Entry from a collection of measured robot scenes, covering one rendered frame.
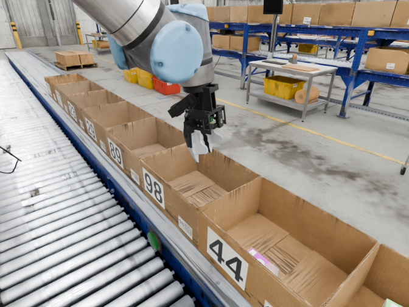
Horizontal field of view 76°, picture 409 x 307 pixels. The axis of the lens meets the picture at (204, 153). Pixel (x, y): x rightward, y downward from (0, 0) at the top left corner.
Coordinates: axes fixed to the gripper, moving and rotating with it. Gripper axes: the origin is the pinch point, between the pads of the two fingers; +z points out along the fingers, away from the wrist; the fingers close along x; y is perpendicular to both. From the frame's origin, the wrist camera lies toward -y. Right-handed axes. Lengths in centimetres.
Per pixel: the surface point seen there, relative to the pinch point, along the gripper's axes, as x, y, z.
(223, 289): -15.1, 13.8, 32.3
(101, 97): 55, -145, 14
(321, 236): 14.3, 30.8, 30.1
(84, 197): -9, -76, 40
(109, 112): 38, -110, 16
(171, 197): -3.4, -13.8, 19.3
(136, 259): -18, -25, 43
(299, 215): 16.6, 23.0, 27.1
